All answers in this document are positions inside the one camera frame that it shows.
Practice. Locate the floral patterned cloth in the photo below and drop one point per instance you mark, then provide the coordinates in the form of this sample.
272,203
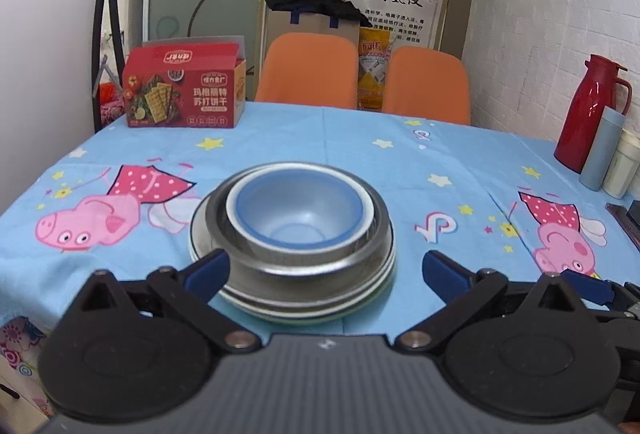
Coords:
20,354

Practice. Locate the cream white cup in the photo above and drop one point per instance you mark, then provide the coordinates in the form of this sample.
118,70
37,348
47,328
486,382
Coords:
622,168

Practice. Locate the black metal rack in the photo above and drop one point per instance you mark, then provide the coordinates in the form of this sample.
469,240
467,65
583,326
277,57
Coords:
102,13

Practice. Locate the red thermos jug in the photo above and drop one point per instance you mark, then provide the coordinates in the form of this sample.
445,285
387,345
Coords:
580,123

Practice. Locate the grey blue cup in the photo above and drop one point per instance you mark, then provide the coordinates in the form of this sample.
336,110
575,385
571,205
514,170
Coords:
600,153

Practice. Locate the stainless steel bowl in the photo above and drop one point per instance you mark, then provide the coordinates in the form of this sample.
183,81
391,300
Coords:
280,259

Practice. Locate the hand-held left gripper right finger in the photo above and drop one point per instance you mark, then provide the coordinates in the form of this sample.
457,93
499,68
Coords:
442,271

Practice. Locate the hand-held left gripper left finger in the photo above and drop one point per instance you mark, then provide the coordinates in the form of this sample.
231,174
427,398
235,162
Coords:
210,271

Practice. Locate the blue cartoon pig tablecloth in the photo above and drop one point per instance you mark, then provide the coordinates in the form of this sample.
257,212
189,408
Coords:
450,153

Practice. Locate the brown cardboard box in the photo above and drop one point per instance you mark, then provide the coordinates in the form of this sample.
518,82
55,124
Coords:
310,21

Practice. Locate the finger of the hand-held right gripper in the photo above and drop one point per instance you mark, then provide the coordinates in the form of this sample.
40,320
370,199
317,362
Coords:
587,286

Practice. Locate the dark flat object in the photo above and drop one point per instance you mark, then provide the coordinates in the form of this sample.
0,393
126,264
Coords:
627,216

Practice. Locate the yellow plastic bag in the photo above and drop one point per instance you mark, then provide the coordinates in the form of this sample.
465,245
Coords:
372,73

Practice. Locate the orange chair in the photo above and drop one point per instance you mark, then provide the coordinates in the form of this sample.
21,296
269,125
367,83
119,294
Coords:
430,83
305,68

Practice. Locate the blue plastic bowl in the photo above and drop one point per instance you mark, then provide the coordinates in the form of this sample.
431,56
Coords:
300,214

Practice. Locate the red cracker box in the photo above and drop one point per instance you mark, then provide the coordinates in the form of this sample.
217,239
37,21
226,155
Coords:
185,88

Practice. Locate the pink red decoration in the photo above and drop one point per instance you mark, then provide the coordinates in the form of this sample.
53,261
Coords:
110,106

